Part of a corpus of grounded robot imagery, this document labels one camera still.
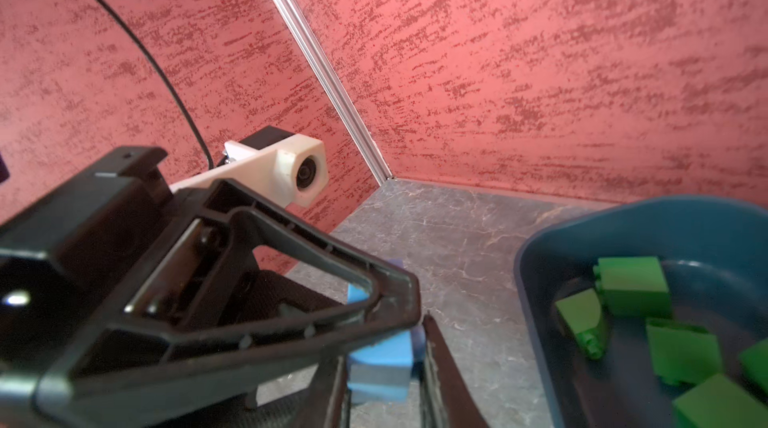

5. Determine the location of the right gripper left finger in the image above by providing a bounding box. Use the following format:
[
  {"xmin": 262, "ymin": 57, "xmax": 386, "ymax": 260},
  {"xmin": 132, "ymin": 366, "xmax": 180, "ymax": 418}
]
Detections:
[{"xmin": 299, "ymin": 357, "xmax": 350, "ymax": 428}]

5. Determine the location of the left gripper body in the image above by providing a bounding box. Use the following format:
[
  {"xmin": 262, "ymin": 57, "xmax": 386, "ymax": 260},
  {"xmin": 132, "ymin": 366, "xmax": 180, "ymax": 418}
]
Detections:
[{"xmin": 1, "ymin": 148, "xmax": 372, "ymax": 427}]

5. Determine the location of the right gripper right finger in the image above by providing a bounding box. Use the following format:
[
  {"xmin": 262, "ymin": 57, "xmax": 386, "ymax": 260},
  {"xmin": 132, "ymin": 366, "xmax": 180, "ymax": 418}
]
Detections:
[{"xmin": 419, "ymin": 314, "xmax": 489, "ymax": 428}]

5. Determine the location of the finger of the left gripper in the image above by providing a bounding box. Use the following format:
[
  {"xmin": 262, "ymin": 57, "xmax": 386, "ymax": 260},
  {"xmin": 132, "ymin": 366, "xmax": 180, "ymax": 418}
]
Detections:
[{"xmin": 35, "ymin": 181, "xmax": 421, "ymax": 427}]

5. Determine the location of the small blue brick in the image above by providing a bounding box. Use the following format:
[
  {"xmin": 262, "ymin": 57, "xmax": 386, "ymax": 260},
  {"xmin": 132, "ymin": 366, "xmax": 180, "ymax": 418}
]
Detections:
[{"xmin": 346, "ymin": 258, "xmax": 427, "ymax": 405}]

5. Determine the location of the green brick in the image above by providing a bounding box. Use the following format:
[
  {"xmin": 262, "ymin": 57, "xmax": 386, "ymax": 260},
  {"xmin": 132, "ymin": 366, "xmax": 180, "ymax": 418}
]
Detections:
[
  {"xmin": 673, "ymin": 374, "xmax": 767, "ymax": 428},
  {"xmin": 555, "ymin": 288, "xmax": 609, "ymax": 360},
  {"xmin": 645, "ymin": 318, "xmax": 725, "ymax": 386},
  {"xmin": 593, "ymin": 257, "xmax": 673, "ymax": 319},
  {"xmin": 738, "ymin": 338, "xmax": 768, "ymax": 395}
]

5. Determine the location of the teal plastic bin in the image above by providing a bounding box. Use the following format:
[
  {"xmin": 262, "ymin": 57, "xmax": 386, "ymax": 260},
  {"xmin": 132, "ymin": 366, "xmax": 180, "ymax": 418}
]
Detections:
[{"xmin": 515, "ymin": 196, "xmax": 767, "ymax": 427}]

